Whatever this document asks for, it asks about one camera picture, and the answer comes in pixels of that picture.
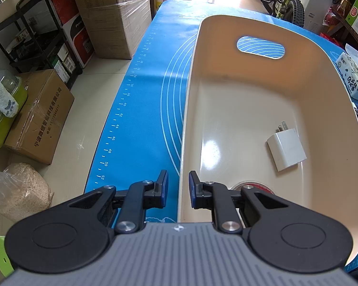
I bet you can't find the tape roll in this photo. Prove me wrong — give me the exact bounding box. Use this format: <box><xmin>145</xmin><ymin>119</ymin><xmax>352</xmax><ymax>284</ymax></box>
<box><xmin>230</xmin><ymin>180</ymin><xmax>274</xmax><ymax>194</ymax></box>

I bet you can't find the white charger large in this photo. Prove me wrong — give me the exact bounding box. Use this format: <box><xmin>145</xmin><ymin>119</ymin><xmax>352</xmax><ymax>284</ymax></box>
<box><xmin>266</xmin><ymin>121</ymin><xmax>307</xmax><ymax>172</ymax></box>

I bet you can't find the beige plastic storage bin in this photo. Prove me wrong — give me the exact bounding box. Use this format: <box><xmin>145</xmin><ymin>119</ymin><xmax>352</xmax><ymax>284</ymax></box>
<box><xmin>178</xmin><ymin>15</ymin><xmax>358</xmax><ymax>257</ymax></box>

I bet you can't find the bag of grain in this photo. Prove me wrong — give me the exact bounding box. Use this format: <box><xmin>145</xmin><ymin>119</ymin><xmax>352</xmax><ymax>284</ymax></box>
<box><xmin>0</xmin><ymin>163</ymin><xmax>53</xmax><ymax>222</ymax></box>

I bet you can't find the floor cardboard box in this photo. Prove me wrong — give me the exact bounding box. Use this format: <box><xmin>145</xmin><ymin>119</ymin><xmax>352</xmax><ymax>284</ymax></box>
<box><xmin>4</xmin><ymin>69</ymin><xmax>74</xmax><ymax>165</ymax></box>

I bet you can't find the blue silicone baking mat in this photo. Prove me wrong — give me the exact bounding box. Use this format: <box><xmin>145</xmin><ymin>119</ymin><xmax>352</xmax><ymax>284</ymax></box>
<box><xmin>84</xmin><ymin>0</ymin><xmax>358</xmax><ymax>273</ymax></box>

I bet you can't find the green lidded container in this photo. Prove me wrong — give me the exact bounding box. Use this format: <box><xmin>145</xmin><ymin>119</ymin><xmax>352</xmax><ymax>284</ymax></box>
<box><xmin>0</xmin><ymin>70</ymin><xmax>27</xmax><ymax>148</ymax></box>

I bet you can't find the tissue pack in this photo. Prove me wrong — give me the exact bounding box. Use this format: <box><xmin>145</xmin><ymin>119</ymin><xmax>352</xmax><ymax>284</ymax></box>
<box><xmin>336</xmin><ymin>44</ymin><xmax>358</xmax><ymax>100</ymax></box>

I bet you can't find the black metal shelf rack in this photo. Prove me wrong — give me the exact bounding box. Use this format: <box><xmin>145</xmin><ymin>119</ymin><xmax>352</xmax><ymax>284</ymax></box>
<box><xmin>0</xmin><ymin>0</ymin><xmax>82</xmax><ymax>88</ymax></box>

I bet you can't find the large stacked cardboard box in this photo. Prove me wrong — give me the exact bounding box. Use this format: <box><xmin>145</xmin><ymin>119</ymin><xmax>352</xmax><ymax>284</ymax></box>
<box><xmin>75</xmin><ymin>0</ymin><xmax>151</xmax><ymax>59</ymax></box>

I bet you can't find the white freezer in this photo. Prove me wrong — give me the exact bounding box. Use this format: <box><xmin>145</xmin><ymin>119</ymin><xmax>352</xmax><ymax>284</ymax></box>
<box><xmin>303</xmin><ymin>0</ymin><xmax>347</xmax><ymax>35</ymax></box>

